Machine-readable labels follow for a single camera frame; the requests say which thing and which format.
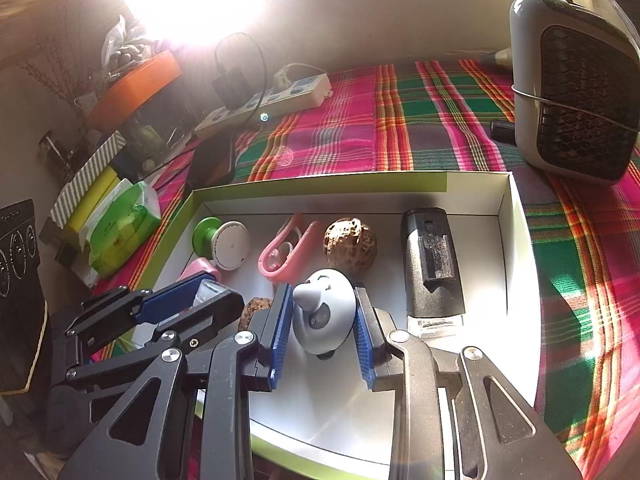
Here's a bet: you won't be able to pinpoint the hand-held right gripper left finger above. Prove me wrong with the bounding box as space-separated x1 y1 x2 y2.
57 282 293 480

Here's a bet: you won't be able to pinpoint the white plastic bags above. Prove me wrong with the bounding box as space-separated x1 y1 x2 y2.
100 15 171 73

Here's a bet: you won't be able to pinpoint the green tissue pack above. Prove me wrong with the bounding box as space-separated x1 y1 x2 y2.
85 181 162 278

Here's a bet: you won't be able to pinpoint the black box with white circles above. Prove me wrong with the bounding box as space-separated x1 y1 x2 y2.
0 199 42 301

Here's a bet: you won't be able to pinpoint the white fan heater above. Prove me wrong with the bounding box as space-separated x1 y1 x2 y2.
509 0 640 188

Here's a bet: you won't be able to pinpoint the black charger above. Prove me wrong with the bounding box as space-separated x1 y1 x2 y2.
212 67 251 106

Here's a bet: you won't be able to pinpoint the pink hair clip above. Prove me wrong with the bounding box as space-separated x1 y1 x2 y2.
257 212 325 286

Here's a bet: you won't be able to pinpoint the black plastic device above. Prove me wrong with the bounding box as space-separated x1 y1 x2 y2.
400 206 467 338

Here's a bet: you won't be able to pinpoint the white power plug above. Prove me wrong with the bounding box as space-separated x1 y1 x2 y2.
272 62 321 86

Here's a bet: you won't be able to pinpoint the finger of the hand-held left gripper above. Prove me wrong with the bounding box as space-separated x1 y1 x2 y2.
67 287 246 396
65 270 221 356

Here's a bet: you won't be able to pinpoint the white power strip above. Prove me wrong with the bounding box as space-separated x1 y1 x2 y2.
194 72 333 140

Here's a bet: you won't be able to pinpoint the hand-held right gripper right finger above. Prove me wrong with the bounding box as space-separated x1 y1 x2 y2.
352 285 581 480

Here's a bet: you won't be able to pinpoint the dried twig bouquet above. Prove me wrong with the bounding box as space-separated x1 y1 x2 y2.
20 35 116 106

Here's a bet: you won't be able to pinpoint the plaid tablecloth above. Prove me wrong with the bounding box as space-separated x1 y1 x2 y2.
92 57 640 480

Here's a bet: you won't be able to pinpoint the grey panda toy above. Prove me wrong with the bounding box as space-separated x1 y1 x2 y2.
291 268 357 361

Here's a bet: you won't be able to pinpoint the orange plastic tray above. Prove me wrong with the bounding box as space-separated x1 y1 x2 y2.
82 52 183 128

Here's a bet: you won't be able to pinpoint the pink silicone case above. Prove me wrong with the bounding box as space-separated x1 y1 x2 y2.
177 256 223 286

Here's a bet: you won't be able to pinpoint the brown walnut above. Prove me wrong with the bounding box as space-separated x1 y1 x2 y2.
239 297 273 333
323 216 378 278

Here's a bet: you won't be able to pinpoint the green and white spool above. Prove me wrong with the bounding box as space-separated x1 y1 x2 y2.
192 216 249 271

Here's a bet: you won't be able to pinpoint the metal handle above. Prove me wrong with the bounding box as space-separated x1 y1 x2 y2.
40 130 71 171

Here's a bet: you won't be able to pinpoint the yellow box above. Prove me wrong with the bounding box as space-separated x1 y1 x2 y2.
62 167 123 241

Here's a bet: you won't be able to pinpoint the striped box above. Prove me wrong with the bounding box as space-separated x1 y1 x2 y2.
49 130 128 231

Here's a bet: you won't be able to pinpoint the white cardboard box green rim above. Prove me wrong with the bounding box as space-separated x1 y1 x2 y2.
150 170 551 480

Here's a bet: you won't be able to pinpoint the black charger cable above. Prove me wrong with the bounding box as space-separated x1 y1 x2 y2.
214 32 268 126

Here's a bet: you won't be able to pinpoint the black bag yellow trim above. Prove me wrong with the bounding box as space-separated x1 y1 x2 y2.
0 295 51 396

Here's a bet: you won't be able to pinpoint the black phone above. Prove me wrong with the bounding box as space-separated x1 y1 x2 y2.
187 135 236 191

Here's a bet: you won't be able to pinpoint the dark glass container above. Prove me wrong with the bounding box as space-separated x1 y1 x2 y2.
117 92 201 166

